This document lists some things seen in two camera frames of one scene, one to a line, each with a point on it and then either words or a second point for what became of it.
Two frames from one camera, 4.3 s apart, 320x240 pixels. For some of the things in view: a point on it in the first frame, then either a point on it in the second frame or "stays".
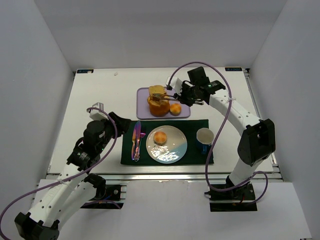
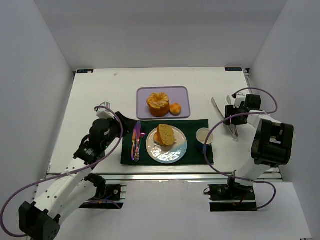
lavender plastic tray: x=143 y=110 stays
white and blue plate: x=173 y=151 stays
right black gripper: x=184 y=94 -> x=232 y=115
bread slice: x=156 y=89 -> x=167 y=134
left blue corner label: x=85 y=71 stays
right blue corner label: x=233 y=69 stays
